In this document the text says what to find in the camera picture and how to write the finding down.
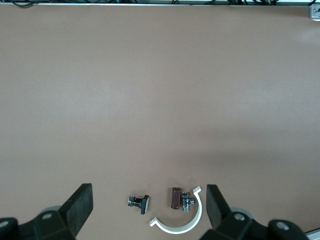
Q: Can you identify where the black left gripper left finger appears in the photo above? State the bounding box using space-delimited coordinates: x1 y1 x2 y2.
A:
18 183 94 240

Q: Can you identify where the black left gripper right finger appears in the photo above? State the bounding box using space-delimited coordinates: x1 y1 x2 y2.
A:
199 184 270 240

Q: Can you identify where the white curved pipe clamp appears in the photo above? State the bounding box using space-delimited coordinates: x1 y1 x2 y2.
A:
149 185 203 235

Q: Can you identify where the brown table cover sheet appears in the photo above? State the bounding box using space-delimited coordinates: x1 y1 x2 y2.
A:
0 3 320 240

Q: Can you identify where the black square push switch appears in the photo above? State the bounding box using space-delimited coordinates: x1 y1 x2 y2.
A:
127 193 152 216

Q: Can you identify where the aluminium table edge rail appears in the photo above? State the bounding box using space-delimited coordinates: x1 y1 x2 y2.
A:
0 0 320 7

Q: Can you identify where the black and green cable bundle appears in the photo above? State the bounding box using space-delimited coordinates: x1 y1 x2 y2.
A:
226 0 277 7

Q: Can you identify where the metal table edge bracket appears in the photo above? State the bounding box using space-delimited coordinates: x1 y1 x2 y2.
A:
309 5 320 22

